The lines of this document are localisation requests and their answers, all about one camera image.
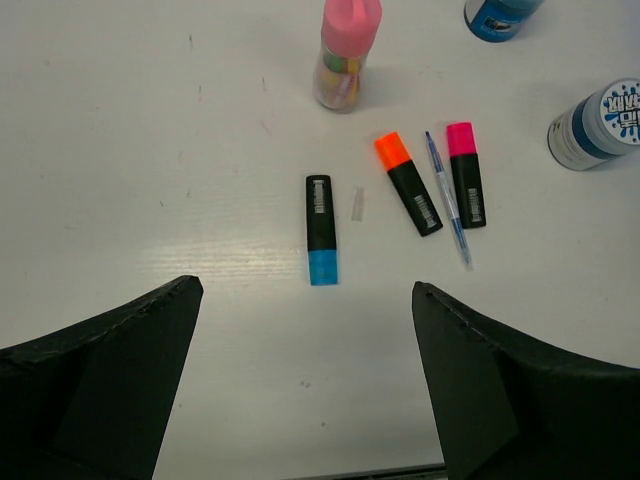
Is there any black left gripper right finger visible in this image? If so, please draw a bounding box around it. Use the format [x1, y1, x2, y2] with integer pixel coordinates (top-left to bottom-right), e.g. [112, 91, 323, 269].
[412, 282, 639, 479]

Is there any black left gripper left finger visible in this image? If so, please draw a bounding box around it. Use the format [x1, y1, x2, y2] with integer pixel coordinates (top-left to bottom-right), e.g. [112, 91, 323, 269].
[1, 276, 204, 479]

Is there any blue clear pen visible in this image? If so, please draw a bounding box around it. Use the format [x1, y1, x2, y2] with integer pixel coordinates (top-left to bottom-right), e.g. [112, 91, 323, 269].
[425, 131, 473, 271]

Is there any clear pen cap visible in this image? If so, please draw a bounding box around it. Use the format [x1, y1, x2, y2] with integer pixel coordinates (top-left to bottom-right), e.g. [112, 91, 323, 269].
[351, 186, 365, 222]

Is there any pink-capped black highlighter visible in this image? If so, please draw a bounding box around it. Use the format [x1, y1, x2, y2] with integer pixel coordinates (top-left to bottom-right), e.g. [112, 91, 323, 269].
[446, 122, 487, 229]

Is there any blue-capped black highlighter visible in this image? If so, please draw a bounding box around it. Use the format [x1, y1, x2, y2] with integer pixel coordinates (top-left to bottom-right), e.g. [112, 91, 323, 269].
[305, 175, 339, 286]

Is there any orange-capped black highlighter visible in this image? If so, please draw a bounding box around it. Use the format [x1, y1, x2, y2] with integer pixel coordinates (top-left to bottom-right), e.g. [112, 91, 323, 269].
[374, 132, 443, 237]

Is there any grey-blue paint jar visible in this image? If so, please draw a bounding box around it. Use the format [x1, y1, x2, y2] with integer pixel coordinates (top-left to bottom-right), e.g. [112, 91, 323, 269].
[547, 78, 639, 171]

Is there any blue paint jar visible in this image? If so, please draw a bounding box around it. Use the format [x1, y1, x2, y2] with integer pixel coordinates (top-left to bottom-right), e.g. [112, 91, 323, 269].
[463, 0, 544, 43]

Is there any pink-capped clear bottle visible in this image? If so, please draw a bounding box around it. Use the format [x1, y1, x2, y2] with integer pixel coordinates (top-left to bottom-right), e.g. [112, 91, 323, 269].
[313, 0, 382, 112]

